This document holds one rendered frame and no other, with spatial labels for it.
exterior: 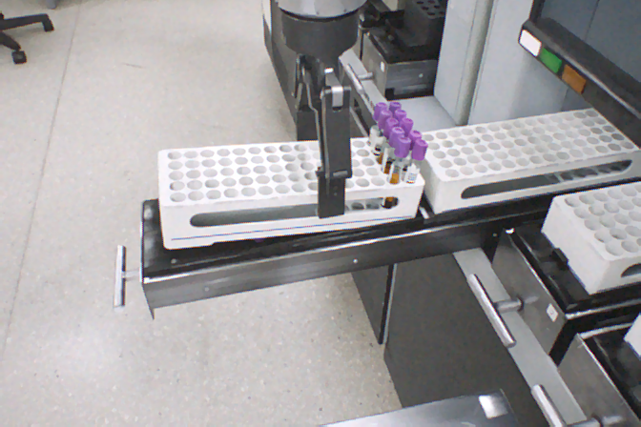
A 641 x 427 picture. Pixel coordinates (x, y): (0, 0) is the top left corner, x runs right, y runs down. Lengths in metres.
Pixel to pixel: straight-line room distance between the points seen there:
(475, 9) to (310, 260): 0.47
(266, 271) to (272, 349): 0.88
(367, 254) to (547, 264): 0.20
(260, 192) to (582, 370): 0.38
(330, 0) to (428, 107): 0.56
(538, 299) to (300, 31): 0.39
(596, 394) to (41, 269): 1.59
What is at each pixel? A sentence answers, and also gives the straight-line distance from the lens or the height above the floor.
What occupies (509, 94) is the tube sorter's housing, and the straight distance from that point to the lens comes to 0.81.
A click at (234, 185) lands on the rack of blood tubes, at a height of 0.88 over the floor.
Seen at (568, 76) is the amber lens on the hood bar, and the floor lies 0.98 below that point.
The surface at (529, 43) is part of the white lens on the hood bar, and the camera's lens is 0.72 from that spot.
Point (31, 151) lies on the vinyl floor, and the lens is 2.39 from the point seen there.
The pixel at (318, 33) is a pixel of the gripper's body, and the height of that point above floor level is 1.06.
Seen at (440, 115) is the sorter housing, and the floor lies 0.73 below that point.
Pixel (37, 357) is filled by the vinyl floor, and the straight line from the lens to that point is 1.66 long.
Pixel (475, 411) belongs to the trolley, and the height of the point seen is 0.82.
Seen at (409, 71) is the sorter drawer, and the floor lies 0.79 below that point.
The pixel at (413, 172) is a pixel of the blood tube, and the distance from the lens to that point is 0.62.
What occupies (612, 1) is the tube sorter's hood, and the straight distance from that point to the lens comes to 0.63.
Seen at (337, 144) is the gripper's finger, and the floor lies 0.96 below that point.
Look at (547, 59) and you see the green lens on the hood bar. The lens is 0.69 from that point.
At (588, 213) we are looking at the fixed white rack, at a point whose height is 0.86.
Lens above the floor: 1.27
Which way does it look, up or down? 41 degrees down
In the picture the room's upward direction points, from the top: straight up
